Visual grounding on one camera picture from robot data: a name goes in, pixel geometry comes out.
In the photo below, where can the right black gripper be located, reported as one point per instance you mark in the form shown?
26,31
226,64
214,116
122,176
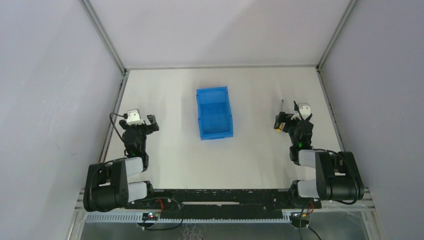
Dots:
294,122

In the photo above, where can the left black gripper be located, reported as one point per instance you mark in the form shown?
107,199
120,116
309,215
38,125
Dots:
137,126

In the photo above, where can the black yellow screwdriver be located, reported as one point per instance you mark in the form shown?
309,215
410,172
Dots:
278,117

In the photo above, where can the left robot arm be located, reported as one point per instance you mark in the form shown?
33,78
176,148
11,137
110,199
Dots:
107,184

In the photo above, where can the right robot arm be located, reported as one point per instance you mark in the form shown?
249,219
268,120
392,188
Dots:
337,176

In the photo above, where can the blue plastic bin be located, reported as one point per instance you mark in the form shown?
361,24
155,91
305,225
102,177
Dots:
215,119

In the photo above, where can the left circuit board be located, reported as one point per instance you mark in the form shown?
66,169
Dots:
150,216

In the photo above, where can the circuit board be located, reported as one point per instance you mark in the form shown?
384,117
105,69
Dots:
299,221
150,216

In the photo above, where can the right circuit board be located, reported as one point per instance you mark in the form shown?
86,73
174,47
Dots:
299,221

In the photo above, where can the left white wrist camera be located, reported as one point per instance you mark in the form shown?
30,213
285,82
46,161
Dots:
134,118

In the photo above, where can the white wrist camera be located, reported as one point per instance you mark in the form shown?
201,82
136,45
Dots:
134,118
302,112

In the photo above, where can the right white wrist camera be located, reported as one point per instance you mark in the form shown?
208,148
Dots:
302,112

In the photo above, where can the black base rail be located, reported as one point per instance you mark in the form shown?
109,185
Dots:
225,203

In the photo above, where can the white cable duct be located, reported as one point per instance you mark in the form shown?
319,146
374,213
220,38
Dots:
139,217

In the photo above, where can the aluminium frame profile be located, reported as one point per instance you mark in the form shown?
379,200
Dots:
124,73

